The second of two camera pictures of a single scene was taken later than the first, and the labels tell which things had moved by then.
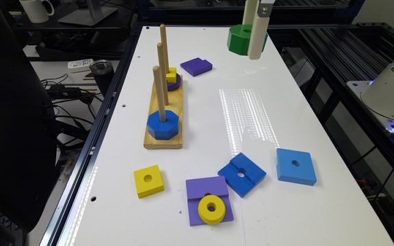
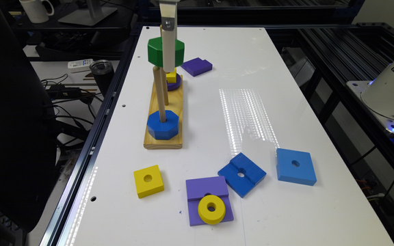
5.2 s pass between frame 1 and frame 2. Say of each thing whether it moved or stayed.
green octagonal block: moved
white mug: stayed
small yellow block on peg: stayed
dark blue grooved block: stayed
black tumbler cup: stayed
